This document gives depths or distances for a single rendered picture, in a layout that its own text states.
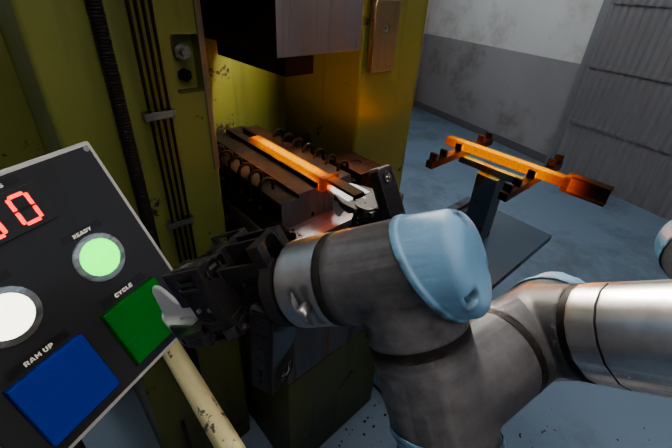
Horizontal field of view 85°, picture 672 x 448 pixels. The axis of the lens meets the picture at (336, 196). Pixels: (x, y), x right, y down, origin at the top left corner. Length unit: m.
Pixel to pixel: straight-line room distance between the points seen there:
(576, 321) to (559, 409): 1.54
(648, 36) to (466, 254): 3.38
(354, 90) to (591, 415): 1.52
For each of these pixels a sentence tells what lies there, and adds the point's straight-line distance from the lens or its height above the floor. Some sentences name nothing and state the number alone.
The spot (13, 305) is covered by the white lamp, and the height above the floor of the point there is 1.10.
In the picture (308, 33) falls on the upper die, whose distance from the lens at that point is 0.70.
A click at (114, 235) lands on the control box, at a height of 1.10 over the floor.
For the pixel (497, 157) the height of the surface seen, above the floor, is 1.00.
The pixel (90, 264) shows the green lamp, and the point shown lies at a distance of 0.52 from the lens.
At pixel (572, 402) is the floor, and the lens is 1.91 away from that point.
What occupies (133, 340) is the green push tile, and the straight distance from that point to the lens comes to 0.53.
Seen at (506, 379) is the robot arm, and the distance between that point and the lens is 0.31.
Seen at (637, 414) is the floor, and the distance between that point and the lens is 2.02.
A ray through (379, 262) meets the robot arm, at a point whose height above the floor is 1.23.
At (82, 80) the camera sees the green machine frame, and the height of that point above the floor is 1.24.
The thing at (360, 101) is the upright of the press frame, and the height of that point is 1.11.
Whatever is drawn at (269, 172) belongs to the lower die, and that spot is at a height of 0.99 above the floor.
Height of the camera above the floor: 1.39
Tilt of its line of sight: 30 degrees down
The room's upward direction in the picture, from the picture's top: 3 degrees clockwise
